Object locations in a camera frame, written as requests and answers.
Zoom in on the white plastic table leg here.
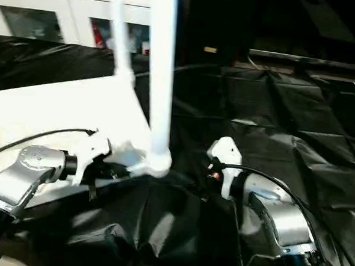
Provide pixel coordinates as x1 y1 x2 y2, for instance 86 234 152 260
103 0 141 87
137 0 182 179

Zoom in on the black shiny mat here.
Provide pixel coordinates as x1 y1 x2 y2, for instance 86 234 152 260
0 34 355 266

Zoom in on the red white box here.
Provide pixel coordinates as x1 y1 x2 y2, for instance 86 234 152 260
90 22 108 49

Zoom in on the long black bar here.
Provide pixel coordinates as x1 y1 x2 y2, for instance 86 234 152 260
247 48 355 75

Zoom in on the white display cabinet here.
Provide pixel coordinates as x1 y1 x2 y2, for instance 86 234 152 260
0 0 153 56

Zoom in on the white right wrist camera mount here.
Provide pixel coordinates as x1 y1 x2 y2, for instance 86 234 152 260
202 135 245 201

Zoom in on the black left wrist camera cable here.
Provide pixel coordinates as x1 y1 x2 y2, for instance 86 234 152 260
0 123 99 169

